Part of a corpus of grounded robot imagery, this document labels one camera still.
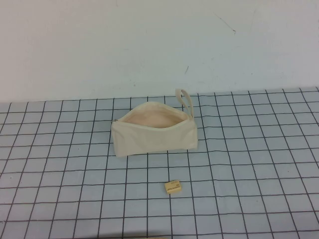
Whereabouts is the blue checked tablecloth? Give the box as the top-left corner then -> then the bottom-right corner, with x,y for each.
0,86 -> 319,239

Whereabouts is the cream canvas pencil case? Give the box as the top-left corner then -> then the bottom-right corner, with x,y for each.
111,88 -> 198,158

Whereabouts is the yellow printed eraser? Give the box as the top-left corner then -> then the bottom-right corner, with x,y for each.
164,181 -> 182,195

